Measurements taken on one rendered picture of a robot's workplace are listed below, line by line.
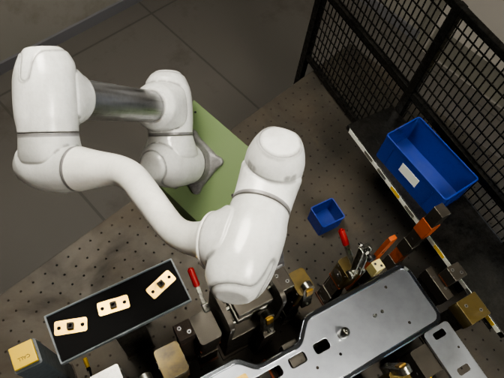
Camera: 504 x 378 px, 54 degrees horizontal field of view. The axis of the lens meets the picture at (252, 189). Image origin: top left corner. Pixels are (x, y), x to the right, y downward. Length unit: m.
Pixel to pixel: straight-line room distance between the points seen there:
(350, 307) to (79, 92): 1.03
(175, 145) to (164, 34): 2.04
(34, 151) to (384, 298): 1.13
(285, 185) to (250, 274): 0.16
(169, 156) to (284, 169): 0.89
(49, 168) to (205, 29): 2.65
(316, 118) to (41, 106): 1.47
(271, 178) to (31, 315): 1.35
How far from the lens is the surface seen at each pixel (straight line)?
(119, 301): 1.43
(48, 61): 1.17
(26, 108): 1.16
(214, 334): 1.47
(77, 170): 1.09
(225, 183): 1.81
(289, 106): 2.35
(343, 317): 1.63
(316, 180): 2.15
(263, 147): 0.78
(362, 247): 1.48
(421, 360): 1.70
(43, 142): 1.15
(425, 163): 1.94
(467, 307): 1.73
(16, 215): 2.96
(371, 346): 1.63
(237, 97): 3.26
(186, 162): 1.67
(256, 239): 0.75
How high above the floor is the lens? 2.52
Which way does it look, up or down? 61 degrees down
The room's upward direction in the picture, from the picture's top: 11 degrees clockwise
